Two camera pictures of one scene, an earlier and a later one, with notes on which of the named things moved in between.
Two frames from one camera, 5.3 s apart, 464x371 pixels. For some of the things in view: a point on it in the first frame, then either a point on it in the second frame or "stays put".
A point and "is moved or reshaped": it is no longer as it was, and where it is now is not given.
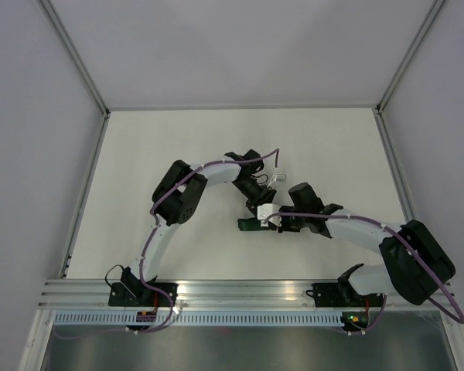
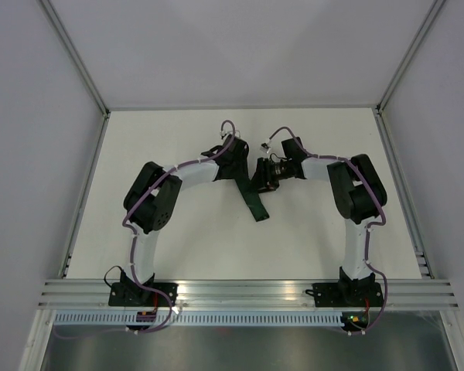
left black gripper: (265, 195) → (242, 171)
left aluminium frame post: (76, 54) stays put
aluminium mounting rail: (70, 294) stays put
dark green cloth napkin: (250, 224) is moved or reshaped
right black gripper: (284, 228) → (267, 182)
